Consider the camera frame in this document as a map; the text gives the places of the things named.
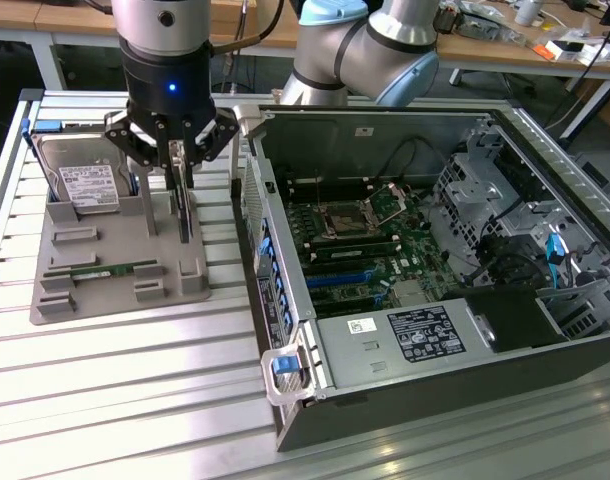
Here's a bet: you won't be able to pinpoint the CPU socket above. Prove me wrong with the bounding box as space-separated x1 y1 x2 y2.
322 202 375 240

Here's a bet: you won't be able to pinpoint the blue wire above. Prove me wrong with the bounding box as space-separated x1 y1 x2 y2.
544 232 570 292

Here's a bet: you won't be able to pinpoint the green motherboard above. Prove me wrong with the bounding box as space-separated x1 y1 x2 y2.
279 183 462 321

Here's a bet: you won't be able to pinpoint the hard disk drive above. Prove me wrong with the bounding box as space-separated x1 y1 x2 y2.
21 118 142 216

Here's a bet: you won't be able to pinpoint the blue expansion slot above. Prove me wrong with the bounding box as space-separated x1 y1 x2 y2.
304 269 379 291

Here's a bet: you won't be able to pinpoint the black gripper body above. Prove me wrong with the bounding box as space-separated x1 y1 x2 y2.
119 40 216 127

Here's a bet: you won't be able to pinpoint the grey electronic device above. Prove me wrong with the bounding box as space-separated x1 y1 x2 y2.
457 0 504 40

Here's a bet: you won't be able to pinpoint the open PC case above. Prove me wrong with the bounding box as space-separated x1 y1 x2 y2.
228 102 610 454

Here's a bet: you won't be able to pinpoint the perforated metal drive cage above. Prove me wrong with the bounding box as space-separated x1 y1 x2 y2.
431 122 541 241

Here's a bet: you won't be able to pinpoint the metal socket cover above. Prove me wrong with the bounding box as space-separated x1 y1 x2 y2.
363 182 412 227

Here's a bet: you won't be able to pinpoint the black plastic shroud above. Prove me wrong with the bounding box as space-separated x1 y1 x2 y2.
442 285 570 355

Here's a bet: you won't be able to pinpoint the blue case latch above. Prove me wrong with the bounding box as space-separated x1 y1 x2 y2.
271 352 297 376

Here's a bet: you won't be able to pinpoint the silver chipset heatsink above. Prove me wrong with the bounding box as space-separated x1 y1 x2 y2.
392 279 435 307

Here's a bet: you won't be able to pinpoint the labelled RAM stick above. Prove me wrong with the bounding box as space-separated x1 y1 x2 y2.
317 243 396 261

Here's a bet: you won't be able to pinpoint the orange and white box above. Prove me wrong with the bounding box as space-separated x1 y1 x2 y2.
532 38 586 64

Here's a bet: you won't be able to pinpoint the grey parts rack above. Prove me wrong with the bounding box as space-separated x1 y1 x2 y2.
28 159 212 327

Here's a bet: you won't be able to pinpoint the black expansion slot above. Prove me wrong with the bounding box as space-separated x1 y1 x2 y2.
313 295 382 319
304 260 369 277

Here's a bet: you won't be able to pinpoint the RAM slot white latches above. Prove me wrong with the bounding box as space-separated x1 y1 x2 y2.
284 173 371 189
309 244 404 263
303 234 399 251
286 183 375 201

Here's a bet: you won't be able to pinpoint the grey case handle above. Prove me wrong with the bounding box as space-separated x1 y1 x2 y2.
228 103 267 181
260 344 320 407

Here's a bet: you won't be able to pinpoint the black hanging cable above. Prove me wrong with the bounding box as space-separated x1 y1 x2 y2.
209 0 286 54

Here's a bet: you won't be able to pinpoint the grey disk bay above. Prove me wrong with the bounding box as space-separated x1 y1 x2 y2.
534 277 610 342

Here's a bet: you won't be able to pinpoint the wooden desk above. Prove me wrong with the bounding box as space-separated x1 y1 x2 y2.
0 0 299 91
434 0 610 141

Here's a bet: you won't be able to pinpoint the black wire loop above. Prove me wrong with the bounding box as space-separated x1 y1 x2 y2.
388 137 449 184

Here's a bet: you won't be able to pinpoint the green RAM stick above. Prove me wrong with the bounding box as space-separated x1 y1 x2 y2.
69 267 136 278

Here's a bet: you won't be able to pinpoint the green graphics card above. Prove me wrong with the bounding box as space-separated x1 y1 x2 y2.
165 138 197 246

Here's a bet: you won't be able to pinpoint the white cup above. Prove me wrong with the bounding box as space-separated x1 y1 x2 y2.
514 0 545 27

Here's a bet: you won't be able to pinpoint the grey power supply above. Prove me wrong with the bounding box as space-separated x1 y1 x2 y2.
314 298 499 392

